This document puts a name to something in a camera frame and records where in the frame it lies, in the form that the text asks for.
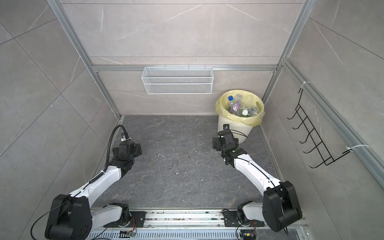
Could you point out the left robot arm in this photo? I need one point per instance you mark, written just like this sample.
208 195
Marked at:
73 217

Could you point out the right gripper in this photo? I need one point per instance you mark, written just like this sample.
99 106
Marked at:
217 144

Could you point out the black wire hook rack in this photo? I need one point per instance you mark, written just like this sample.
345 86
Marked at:
314 136

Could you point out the clear crushed bottle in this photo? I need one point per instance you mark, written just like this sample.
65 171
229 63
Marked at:
248 102

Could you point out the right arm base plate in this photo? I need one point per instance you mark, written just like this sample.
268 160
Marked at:
237 219

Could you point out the aluminium front rail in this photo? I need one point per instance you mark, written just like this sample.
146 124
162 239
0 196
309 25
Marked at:
196 224

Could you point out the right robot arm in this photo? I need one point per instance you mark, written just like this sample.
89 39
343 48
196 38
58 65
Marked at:
280 207

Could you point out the Pepsi blue label bottle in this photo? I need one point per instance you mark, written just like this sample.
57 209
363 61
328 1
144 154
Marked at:
254 111

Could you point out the white plastic waste bin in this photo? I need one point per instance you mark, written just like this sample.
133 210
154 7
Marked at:
239 130

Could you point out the white wire mesh basket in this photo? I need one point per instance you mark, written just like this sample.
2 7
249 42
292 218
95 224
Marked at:
178 80

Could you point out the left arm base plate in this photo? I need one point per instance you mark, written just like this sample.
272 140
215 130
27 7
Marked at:
130 220

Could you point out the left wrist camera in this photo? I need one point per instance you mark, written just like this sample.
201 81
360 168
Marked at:
124 137

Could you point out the yellow bin liner bag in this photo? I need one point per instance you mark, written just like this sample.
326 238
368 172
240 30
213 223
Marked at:
221 106

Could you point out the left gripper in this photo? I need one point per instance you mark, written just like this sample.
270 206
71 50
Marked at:
137 149

